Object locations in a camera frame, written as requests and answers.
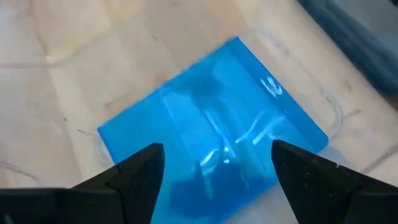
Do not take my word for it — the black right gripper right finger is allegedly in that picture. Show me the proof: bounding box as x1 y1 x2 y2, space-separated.
271 139 398 224

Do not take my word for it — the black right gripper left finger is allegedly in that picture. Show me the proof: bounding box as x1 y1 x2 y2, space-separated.
0 142 166 224

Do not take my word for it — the blue plastic disc case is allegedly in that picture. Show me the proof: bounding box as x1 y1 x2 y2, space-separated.
97 35 330 224

